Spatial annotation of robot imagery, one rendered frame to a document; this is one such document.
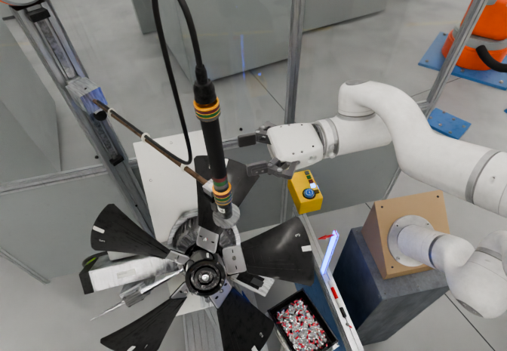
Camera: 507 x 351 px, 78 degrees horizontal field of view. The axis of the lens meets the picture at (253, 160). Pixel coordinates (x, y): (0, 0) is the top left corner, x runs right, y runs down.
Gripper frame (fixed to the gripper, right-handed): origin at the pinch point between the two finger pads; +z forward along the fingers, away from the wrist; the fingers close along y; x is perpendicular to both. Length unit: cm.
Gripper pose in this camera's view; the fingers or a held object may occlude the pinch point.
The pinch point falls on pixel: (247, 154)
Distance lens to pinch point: 65.3
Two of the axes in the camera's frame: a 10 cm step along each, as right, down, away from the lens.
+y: -2.4, -7.2, 6.5
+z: -9.7, 2.0, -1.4
